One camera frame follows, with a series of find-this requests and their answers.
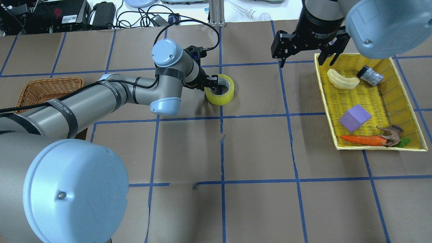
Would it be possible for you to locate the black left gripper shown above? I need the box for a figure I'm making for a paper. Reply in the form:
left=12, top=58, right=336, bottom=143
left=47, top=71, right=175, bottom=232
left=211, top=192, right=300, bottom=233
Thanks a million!
left=193, top=69, right=219, bottom=91

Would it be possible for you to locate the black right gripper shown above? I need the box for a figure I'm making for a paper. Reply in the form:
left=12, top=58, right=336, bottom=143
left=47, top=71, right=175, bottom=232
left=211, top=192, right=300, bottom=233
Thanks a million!
left=271, top=9, right=351, bottom=68

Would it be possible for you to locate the yellow transparent tape roll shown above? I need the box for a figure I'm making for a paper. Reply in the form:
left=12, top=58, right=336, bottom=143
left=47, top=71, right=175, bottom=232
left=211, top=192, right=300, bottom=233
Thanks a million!
left=204, top=74, right=235, bottom=106

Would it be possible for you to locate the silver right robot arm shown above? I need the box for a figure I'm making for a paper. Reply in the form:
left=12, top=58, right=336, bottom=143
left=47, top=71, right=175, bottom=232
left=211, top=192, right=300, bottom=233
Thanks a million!
left=271, top=0, right=432, bottom=68

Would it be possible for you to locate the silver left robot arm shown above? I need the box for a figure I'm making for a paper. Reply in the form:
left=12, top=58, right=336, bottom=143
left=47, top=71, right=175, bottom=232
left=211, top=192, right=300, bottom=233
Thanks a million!
left=1, top=38, right=217, bottom=243

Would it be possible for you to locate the toy banana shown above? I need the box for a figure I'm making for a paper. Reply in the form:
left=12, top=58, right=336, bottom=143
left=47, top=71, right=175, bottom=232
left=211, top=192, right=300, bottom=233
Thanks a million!
left=327, top=68, right=360, bottom=89

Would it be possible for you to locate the black glitter jar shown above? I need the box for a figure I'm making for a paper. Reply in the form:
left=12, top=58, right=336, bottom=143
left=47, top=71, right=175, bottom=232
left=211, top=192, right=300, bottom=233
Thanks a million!
left=356, top=65, right=384, bottom=87

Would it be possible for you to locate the light bulb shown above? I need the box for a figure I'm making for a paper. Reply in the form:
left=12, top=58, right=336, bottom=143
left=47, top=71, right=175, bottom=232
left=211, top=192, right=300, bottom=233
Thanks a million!
left=244, top=9, right=272, bottom=21

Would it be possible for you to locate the small black adapter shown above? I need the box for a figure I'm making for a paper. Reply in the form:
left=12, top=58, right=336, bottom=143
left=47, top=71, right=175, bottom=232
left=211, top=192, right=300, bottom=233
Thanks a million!
left=150, top=14, right=169, bottom=27

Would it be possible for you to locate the purple cube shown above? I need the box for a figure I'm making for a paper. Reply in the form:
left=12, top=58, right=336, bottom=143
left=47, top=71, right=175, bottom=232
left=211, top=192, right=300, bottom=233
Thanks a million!
left=339, top=104, right=372, bottom=133

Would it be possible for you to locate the yellow plastic basket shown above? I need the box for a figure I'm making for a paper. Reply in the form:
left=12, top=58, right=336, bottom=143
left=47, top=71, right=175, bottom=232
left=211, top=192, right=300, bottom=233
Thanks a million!
left=314, top=53, right=428, bottom=151

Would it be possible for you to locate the toy carrot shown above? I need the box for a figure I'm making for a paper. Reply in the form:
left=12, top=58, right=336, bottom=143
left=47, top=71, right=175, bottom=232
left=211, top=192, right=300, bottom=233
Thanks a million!
left=340, top=135, right=411, bottom=147

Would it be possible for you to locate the blue plate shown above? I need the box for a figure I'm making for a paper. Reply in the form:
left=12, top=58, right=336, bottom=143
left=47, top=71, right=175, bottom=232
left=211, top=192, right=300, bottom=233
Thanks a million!
left=124, top=0, right=156, bottom=8

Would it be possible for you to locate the brown toy horse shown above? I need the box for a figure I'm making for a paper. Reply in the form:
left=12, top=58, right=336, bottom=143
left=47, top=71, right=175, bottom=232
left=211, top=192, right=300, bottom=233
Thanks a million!
left=376, top=125, right=404, bottom=147

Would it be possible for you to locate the black power adapter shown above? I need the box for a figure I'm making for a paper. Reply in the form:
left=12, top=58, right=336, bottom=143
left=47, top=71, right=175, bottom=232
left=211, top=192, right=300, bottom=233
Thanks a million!
left=91, top=2, right=116, bottom=29

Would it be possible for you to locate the brown wicker basket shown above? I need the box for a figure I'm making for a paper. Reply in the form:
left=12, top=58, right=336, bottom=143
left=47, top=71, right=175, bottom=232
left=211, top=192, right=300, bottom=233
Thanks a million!
left=17, top=77, right=84, bottom=107

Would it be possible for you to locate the black computer box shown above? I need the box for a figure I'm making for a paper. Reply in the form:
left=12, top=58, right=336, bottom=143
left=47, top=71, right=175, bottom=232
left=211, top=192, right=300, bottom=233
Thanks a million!
left=1, top=0, right=90, bottom=36

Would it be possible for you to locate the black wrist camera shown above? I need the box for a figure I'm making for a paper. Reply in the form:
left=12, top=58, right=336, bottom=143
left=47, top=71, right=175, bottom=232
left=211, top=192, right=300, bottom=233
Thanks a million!
left=184, top=46, right=208, bottom=66

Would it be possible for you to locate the aluminium frame post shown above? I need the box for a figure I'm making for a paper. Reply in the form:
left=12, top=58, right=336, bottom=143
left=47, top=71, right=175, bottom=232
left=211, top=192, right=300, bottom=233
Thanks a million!
left=208, top=0, right=226, bottom=28

